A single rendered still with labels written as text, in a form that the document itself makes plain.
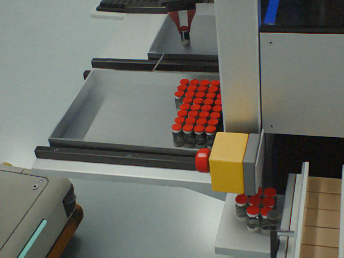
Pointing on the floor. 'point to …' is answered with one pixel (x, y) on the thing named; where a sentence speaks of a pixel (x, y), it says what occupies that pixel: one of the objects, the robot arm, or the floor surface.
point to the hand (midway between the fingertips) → (184, 28)
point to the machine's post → (240, 68)
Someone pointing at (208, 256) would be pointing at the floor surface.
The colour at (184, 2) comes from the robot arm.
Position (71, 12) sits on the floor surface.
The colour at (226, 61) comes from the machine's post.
